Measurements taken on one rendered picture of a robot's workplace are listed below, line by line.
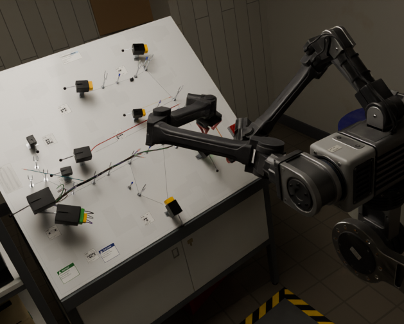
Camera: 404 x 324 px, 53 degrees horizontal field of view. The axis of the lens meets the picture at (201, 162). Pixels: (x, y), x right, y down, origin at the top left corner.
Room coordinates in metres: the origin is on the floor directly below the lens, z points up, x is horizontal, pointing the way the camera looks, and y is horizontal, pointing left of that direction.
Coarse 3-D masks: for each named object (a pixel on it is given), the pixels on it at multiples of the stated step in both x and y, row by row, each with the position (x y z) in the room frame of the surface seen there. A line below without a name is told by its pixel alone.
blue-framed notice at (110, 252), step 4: (112, 244) 1.39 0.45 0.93; (104, 248) 1.37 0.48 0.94; (108, 248) 1.37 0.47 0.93; (112, 248) 1.37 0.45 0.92; (116, 248) 1.38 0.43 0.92; (100, 252) 1.35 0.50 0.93; (104, 252) 1.36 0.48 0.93; (108, 252) 1.36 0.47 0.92; (112, 252) 1.36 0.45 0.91; (116, 252) 1.36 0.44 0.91; (104, 256) 1.34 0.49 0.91; (108, 256) 1.35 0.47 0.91; (112, 256) 1.35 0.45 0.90; (104, 260) 1.33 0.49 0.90; (108, 260) 1.33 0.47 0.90
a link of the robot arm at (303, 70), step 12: (300, 60) 1.55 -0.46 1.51; (300, 72) 1.54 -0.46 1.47; (312, 72) 1.52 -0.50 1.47; (324, 72) 1.55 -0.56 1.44; (288, 84) 1.53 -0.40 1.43; (300, 84) 1.50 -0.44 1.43; (288, 96) 1.49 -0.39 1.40; (276, 108) 1.48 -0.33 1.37; (264, 120) 1.46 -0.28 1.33; (276, 120) 1.47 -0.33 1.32; (264, 132) 1.47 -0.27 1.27
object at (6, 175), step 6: (0, 168) 1.56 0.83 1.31; (6, 168) 1.56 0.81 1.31; (12, 168) 1.56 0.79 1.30; (0, 174) 1.54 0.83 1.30; (6, 174) 1.54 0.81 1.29; (12, 174) 1.55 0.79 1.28; (0, 180) 1.52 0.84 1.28; (6, 180) 1.52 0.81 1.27; (12, 180) 1.53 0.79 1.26; (18, 180) 1.53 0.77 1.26; (6, 186) 1.50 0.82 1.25; (12, 186) 1.51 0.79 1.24; (18, 186) 1.51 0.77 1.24; (6, 192) 1.48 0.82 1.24
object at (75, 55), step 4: (72, 52) 2.06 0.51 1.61; (76, 52) 2.07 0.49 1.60; (60, 56) 2.03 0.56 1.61; (64, 56) 2.04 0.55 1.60; (68, 56) 2.04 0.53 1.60; (72, 56) 2.05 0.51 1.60; (76, 56) 2.05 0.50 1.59; (80, 56) 2.06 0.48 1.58; (64, 60) 2.02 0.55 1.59; (68, 60) 2.02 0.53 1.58; (72, 60) 2.03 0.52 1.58
